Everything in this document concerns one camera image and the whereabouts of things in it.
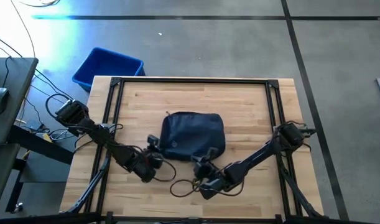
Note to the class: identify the dark blue backpack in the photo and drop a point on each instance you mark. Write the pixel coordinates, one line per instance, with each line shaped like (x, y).
(192, 137)

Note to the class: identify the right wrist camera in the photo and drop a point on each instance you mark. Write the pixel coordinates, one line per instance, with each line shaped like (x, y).
(211, 153)

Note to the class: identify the black aluminium table frame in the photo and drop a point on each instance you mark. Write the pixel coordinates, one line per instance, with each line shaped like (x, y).
(227, 81)

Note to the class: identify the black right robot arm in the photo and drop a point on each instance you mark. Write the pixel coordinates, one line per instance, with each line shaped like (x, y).
(261, 155)

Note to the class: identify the low black desk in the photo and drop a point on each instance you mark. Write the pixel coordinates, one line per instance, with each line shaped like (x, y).
(0, 174)

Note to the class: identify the yellow tag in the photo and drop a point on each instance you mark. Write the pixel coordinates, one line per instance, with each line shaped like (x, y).
(47, 137)

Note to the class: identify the black clamp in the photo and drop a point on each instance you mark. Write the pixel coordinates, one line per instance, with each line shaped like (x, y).
(310, 132)

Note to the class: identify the black desk leg frame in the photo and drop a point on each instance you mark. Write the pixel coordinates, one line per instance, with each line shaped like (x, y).
(37, 143)

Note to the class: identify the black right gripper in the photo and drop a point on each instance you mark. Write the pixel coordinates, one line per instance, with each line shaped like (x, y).
(205, 170)

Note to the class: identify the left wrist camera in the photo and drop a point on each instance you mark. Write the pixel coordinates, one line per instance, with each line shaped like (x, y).
(152, 141)

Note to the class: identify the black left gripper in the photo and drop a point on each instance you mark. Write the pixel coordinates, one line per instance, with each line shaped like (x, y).
(155, 161)

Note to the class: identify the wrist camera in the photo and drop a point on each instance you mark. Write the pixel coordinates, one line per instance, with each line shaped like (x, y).
(152, 141)
(211, 153)

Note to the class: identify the blue plastic bin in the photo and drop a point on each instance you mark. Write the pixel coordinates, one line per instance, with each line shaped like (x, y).
(105, 65)

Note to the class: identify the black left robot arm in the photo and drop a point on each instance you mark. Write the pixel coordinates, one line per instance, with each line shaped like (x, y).
(115, 149)

